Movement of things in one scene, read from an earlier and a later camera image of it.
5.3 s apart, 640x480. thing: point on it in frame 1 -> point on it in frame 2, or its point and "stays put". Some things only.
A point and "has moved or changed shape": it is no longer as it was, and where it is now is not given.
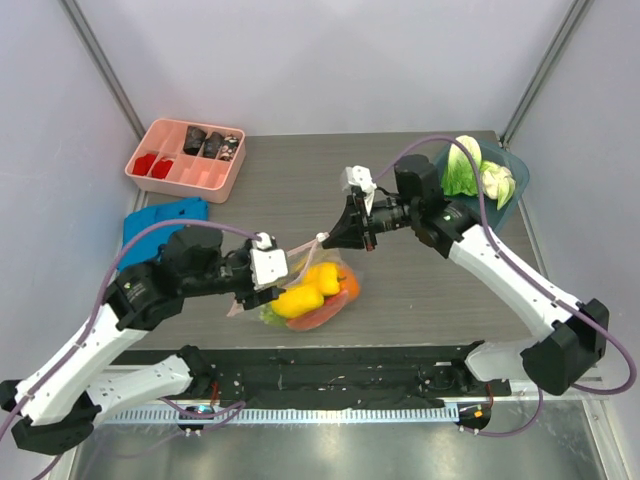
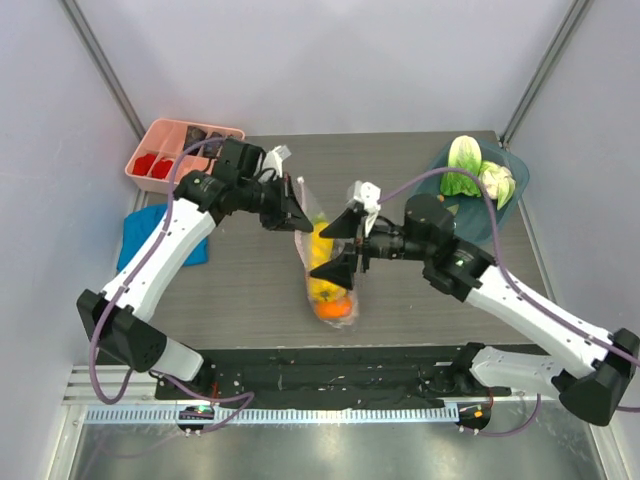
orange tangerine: [350, 284] has moved or changed shape
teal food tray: [499, 154] stays put
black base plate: [334, 377] stays put
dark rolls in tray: [212, 146] stays put
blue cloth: [147, 246] stays put
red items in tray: [143, 165] stays put
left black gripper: [252, 297] -> [288, 214]
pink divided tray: [188, 159] stays put
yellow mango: [297, 302] -> [322, 248]
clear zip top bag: [322, 286] has moved or changed shape
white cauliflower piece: [497, 182] stays put
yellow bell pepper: [321, 280] has moved or changed shape
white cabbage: [459, 175] stays put
